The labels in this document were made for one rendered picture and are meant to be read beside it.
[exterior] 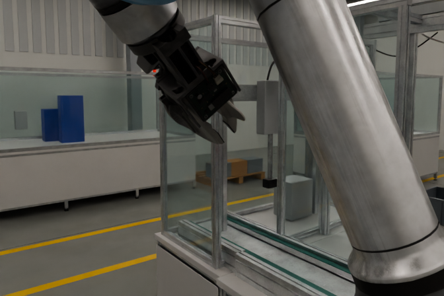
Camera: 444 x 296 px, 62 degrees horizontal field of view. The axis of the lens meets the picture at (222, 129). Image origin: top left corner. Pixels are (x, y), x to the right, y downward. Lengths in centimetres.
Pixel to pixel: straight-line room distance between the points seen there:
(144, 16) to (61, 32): 835
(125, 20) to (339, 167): 25
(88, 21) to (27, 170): 435
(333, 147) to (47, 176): 539
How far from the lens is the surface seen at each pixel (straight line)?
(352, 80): 31
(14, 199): 562
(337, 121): 31
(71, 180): 570
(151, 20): 40
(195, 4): 1019
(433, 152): 797
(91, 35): 891
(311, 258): 175
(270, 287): 158
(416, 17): 239
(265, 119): 204
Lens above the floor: 165
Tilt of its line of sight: 5 degrees down
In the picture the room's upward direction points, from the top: straight up
